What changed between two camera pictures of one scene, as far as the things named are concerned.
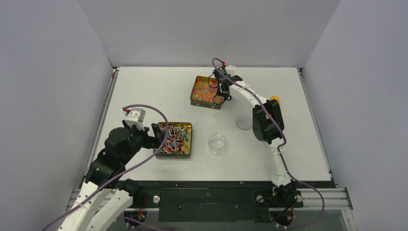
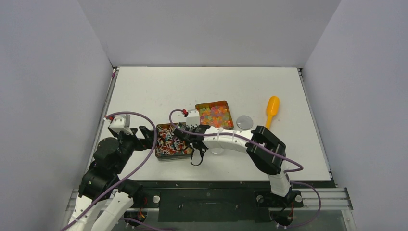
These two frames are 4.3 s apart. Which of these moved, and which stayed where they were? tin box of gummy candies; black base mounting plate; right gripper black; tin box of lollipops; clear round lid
Moved: right gripper black; tin box of gummy candies
Stayed: clear round lid; tin box of lollipops; black base mounting plate
